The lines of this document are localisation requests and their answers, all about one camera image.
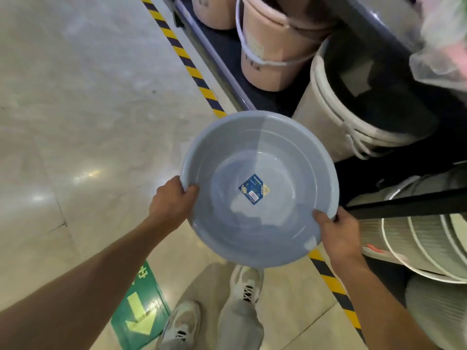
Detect person's right hand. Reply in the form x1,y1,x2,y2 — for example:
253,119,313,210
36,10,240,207
312,206,365,268

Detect person's left hand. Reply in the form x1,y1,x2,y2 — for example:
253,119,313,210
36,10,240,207
147,175,200,234

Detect grey plastic basin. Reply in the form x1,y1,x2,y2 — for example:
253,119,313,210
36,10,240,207
180,110,340,269

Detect person's right forearm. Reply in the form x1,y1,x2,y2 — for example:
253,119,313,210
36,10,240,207
334,257,442,350

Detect person's left forearm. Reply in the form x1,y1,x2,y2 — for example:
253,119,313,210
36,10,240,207
0,217,168,350

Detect green floor exit sign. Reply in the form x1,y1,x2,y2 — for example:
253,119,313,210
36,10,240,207
110,261,171,350

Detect white sneaker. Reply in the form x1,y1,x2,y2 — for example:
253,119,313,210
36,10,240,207
230,265,264,307
157,300,202,350

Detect smooth cream bucket stack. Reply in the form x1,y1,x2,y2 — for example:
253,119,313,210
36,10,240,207
291,35,438,163

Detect grey trousers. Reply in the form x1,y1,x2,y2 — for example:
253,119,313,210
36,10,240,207
215,298,264,350

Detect yellow black hazard tape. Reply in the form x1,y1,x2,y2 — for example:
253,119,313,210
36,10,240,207
138,0,365,343

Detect pink bucket with paper label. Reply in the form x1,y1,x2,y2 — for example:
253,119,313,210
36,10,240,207
235,0,340,93

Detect pink plastic bucket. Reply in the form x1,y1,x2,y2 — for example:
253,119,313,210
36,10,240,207
191,0,238,31

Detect clear plastic bag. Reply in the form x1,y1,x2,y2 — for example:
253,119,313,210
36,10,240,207
408,0,467,92

